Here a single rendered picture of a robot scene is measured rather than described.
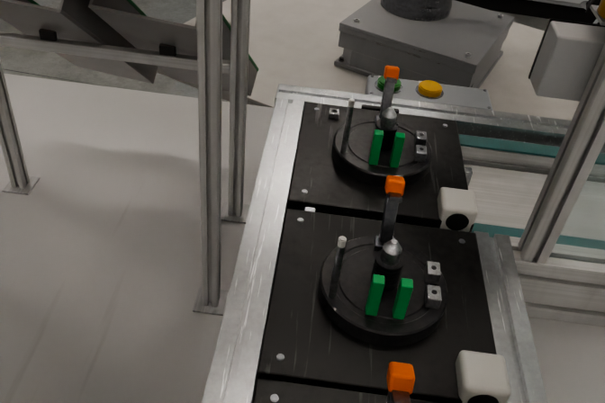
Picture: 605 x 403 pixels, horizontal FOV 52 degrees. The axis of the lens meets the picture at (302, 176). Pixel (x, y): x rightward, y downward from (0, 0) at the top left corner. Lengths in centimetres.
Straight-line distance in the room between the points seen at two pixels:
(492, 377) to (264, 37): 97
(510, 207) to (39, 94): 83
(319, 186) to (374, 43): 51
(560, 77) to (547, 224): 18
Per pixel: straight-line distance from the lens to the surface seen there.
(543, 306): 89
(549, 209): 76
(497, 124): 105
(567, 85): 71
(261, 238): 77
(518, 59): 151
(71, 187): 101
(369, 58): 129
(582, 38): 69
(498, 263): 81
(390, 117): 85
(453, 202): 81
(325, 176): 84
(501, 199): 97
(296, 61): 133
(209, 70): 60
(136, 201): 97
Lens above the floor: 150
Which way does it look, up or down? 39 degrees down
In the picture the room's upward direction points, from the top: 6 degrees clockwise
